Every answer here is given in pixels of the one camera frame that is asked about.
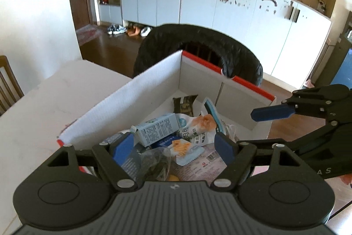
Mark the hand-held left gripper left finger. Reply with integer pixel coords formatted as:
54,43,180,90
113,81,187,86
47,133,137,193

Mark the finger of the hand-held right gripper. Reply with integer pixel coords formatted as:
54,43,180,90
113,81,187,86
239,120,340,155
251,84,352,127

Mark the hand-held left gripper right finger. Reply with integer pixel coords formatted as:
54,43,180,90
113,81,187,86
210,133,304,193

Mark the white tissue pack grey label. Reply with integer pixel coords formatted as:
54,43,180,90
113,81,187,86
106,133,143,182

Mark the beige snack packet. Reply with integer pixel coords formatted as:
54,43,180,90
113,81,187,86
176,145,230,186

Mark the clear packet dark snack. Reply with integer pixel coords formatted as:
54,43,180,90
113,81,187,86
140,147,173,183

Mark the blue milk carton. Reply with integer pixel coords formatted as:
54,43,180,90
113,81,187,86
130,113,180,147

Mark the white snack packet orange picture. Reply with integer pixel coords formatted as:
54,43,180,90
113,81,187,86
176,97,220,148

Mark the blue cracker packet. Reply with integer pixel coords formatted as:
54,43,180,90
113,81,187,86
151,136,204,167

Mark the red cardboard box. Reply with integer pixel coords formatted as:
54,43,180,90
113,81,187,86
56,50,276,189

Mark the black snack packet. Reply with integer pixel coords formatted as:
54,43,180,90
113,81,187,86
173,94,199,118

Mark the grey marble desktop table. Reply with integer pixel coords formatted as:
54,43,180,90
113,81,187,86
0,59,132,233

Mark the red patterned rug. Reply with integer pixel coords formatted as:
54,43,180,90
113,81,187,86
75,25,102,46

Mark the pair of sneakers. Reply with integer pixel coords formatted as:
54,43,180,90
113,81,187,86
107,24,127,35

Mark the brown wooden chair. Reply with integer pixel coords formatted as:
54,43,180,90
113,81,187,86
0,56,25,116

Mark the grey wall cabinet unit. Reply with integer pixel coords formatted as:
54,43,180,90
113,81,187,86
95,0,352,92

